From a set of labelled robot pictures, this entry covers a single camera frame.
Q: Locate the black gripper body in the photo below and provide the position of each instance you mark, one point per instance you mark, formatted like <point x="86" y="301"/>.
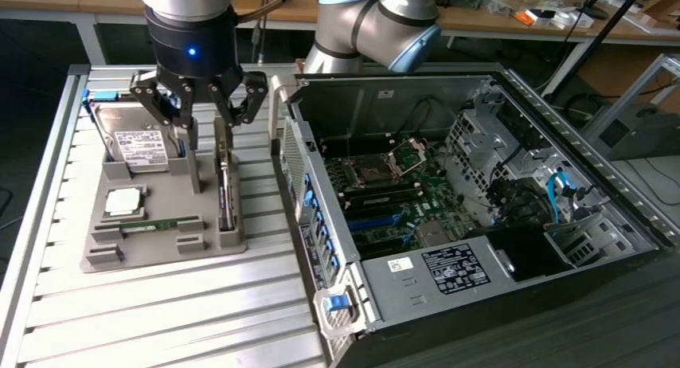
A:
<point x="191" y="45"/>

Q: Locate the graphics card with metal bracket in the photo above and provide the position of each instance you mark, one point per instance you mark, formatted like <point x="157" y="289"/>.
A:
<point x="226" y="185"/>

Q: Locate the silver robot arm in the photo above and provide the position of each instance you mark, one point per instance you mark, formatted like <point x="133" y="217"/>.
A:
<point x="373" y="25"/>

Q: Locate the hard disk with blue carrier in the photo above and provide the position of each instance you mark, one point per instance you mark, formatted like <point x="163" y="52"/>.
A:
<point x="133" y="145"/>

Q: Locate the open PC case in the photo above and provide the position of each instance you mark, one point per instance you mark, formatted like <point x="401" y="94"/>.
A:
<point x="341" y="105"/>

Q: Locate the wooden desk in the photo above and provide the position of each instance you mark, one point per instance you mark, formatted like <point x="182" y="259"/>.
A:
<point x="478" y="23"/>
<point x="81" y="1"/>

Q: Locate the thin locking lever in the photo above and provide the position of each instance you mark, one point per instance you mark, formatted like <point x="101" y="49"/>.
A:
<point x="347" y="149"/>

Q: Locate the silver CPU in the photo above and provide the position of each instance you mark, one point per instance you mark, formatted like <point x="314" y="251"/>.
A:
<point x="123" y="202"/>

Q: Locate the green RAM stick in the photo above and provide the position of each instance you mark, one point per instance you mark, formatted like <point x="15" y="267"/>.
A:
<point x="154" y="224"/>

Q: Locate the CPU socket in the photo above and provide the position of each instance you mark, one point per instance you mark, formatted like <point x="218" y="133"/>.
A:
<point x="373" y="171"/>

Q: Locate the grey parts rack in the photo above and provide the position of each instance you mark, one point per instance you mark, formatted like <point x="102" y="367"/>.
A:
<point x="159" y="248"/>

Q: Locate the black RAM stick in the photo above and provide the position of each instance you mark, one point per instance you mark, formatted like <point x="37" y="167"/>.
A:
<point x="383" y="201"/>

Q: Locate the metal socket cover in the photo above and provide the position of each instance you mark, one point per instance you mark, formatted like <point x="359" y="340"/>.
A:
<point x="418" y="144"/>

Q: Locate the green motherboard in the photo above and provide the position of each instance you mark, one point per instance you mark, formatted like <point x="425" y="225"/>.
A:
<point x="435" y="193"/>

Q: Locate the perforated metal disk bay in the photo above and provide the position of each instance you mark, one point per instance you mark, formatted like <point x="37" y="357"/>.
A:
<point x="473" y="141"/>

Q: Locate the grey chipset heatsink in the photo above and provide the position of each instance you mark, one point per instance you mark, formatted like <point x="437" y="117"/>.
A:
<point x="437" y="232"/>

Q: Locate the metal slat table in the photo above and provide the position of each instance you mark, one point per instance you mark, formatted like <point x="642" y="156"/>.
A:
<point x="159" y="312"/>

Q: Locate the blue case latch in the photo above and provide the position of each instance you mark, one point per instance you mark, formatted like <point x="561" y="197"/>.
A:
<point x="335" y="303"/>

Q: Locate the grey power supply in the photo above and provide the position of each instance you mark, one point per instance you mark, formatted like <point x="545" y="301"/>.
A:
<point x="405" y="288"/>

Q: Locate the orange white box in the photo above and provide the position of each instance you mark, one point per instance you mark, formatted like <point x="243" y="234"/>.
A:
<point x="526" y="17"/>

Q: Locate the black pole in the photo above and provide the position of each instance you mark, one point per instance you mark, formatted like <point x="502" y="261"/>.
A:
<point x="603" y="32"/>

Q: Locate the black monitor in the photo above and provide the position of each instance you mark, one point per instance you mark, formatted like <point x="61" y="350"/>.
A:
<point x="598" y="11"/>

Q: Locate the grey disk bay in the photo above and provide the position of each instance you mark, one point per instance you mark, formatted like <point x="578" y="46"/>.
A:
<point x="595" y="240"/>

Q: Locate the grey computer tower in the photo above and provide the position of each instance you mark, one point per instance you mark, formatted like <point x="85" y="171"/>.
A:
<point x="638" y="133"/>

